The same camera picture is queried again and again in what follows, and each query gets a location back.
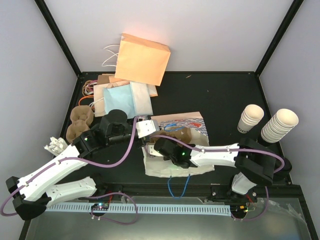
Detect blue checkered paper bag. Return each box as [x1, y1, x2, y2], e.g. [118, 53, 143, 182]
[141, 111, 215, 200]

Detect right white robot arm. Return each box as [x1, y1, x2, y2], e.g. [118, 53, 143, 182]
[153, 135, 286, 202]

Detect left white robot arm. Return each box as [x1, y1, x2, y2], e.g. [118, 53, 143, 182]
[0, 109, 159, 221]

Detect white paper bag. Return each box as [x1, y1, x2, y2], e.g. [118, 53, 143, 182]
[130, 81, 153, 116]

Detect light blue paper bag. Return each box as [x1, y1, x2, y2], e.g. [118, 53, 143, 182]
[103, 84, 136, 119]

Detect beige kraft paper bag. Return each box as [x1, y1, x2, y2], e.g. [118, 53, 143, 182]
[93, 80, 130, 118]

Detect brown pulp cup carrier stack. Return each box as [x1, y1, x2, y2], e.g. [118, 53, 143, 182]
[66, 105, 94, 144]

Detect brown flat paper bag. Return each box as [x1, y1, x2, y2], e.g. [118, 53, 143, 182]
[96, 74, 115, 85]

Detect short stack paper cups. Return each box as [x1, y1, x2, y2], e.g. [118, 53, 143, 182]
[237, 104, 265, 134]

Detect orange paper bag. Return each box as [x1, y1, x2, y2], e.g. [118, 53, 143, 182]
[115, 33, 171, 86]

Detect tall stack paper cups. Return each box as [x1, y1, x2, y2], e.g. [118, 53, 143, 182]
[257, 108, 299, 147]

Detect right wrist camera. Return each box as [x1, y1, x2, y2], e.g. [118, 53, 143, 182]
[146, 143, 163, 157]

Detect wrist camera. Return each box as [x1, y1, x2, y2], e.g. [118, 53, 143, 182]
[146, 143, 163, 157]
[136, 119, 160, 139]

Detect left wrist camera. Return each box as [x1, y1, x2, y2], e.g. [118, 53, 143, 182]
[136, 119, 160, 139]

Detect blue bag handle cord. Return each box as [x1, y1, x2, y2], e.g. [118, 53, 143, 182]
[166, 174, 191, 200]

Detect orange bag handle cord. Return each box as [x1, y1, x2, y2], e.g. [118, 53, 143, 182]
[78, 95, 95, 105]

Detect light blue cable duct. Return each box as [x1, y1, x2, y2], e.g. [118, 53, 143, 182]
[46, 202, 231, 217]

